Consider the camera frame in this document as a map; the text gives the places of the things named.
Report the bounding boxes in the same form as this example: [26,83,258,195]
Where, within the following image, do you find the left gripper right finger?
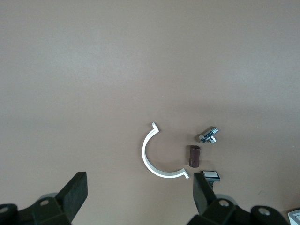
[187,173,290,225]

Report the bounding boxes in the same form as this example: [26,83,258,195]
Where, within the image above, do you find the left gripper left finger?
[0,172,88,225]

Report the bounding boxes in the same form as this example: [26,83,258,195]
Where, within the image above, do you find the white drawer cabinet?
[288,210,300,225]

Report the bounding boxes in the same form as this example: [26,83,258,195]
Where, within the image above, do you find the brown plastic block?
[187,144,202,168]

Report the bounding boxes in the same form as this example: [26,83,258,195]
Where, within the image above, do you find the silver metal fitting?
[198,126,220,144]

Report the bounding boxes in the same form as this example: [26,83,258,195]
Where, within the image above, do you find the brown table mat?
[0,0,300,225]

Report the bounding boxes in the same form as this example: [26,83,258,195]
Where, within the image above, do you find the white half-ring clamp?
[142,122,190,180]

